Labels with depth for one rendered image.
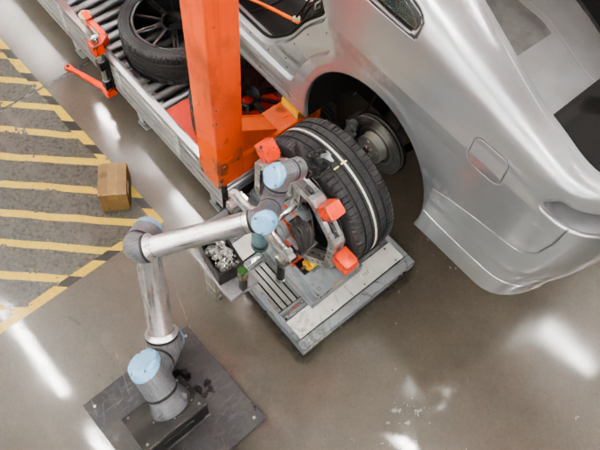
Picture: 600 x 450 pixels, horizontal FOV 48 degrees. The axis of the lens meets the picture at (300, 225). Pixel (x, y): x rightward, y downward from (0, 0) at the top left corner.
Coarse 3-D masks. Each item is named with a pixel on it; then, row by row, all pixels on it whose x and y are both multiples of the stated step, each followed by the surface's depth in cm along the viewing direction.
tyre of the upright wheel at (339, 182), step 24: (312, 120) 292; (288, 144) 281; (312, 144) 278; (336, 144) 278; (336, 168) 273; (360, 168) 275; (336, 192) 271; (360, 192) 274; (384, 192) 280; (360, 216) 277; (384, 216) 285; (360, 240) 282
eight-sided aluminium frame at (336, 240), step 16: (256, 176) 305; (256, 192) 316; (304, 192) 272; (320, 192) 273; (320, 224) 278; (336, 224) 278; (288, 240) 320; (336, 240) 279; (304, 256) 314; (320, 256) 311
